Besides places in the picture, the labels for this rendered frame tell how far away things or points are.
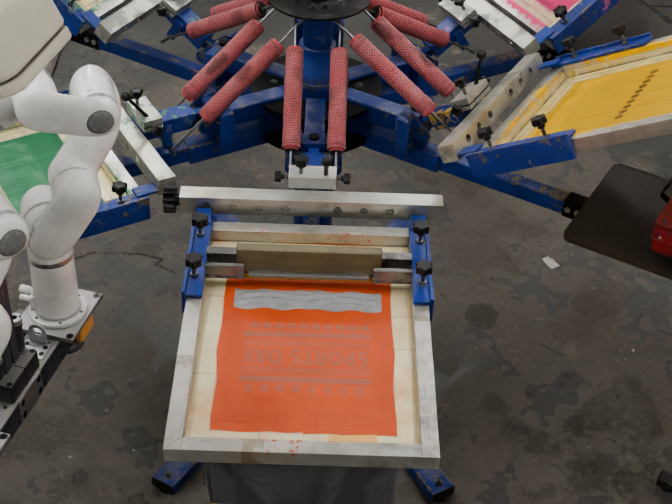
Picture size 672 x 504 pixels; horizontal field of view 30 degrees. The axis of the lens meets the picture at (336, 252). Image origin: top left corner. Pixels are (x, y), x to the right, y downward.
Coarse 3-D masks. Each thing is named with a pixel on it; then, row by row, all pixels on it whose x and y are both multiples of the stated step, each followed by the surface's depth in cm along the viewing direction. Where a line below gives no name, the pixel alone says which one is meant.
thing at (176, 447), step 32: (224, 224) 323; (256, 224) 324; (288, 224) 324; (192, 320) 294; (416, 320) 297; (192, 352) 286; (416, 352) 289; (416, 384) 285; (192, 448) 263; (224, 448) 264; (256, 448) 264; (288, 448) 264; (320, 448) 265; (352, 448) 265; (384, 448) 265; (416, 448) 266
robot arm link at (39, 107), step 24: (48, 72) 239; (24, 96) 230; (48, 96) 230; (72, 96) 232; (96, 96) 235; (0, 120) 236; (24, 120) 231; (48, 120) 232; (72, 120) 233; (96, 120) 235
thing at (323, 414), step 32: (320, 288) 310; (352, 288) 311; (384, 288) 311; (320, 320) 301; (352, 320) 302; (384, 320) 302; (384, 352) 293; (384, 384) 285; (320, 416) 277; (352, 416) 277; (384, 416) 277
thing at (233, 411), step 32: (256, 288) 310; (288, 288) 310; (224, 320) 300; (256, 320) 300; (288, 320) 301; (224, 352) 291; (224, 384) 283; (224, 416) 276; (256, 416) 276; (288, 416) 276
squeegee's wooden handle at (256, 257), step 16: (240, 256) 306; (256, 256) 306; (272, 256) 306; (288, 256) 306; (304, 256) 306; (320, 256) 306; (336, 256) 306; (352, 256) 305; (368, 256) 305; (320, 272) 309; (336, 272) 309; (352, 272) 309; (368, 272) 309
